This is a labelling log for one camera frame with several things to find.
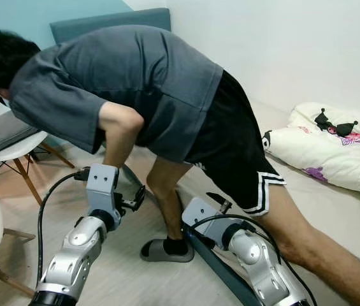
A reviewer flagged grey slipper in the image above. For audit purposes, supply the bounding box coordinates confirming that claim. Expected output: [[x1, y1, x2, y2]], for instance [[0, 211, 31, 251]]
[[140, 238, 195, 263]]

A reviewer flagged person in grey shirt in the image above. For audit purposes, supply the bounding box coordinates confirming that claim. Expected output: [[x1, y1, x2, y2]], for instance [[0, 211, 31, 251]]
[[0, 24, 360, 306]]

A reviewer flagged teal upholstered headboard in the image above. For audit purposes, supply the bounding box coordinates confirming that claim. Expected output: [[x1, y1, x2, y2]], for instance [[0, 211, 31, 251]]
[[50, 8, 171, 45]]

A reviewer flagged cream cartoon print comforter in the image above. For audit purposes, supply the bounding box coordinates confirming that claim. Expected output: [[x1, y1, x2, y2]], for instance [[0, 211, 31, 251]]
[[263, 102, 360, 201]]

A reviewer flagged beige bed mattress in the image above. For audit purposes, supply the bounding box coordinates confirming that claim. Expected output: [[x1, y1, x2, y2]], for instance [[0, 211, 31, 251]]
[[110, 99, 360, 306]]

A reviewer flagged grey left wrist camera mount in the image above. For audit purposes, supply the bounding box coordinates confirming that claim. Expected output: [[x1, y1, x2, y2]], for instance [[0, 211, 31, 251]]
[[85, 164, 122, 224]]

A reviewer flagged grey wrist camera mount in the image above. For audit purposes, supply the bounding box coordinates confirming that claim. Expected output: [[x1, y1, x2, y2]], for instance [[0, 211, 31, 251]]
[[182, 197, 228, 246], [85, 164, 122, 224]]

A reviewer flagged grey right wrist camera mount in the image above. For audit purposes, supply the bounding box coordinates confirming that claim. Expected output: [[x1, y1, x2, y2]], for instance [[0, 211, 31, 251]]
[[182, 197, 228, 246]]

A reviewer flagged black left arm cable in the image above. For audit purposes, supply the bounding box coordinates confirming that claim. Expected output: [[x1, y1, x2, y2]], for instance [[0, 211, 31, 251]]
[[38, 169, 88, 281]]

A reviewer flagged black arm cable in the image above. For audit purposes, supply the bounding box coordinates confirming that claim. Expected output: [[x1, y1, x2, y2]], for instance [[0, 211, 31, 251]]
[[189, 214, 317, 306], [38, 169, 88, 281]]

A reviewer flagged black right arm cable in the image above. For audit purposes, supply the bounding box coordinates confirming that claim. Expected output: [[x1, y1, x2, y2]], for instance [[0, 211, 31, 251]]
[[189, 214, 317, 306]]

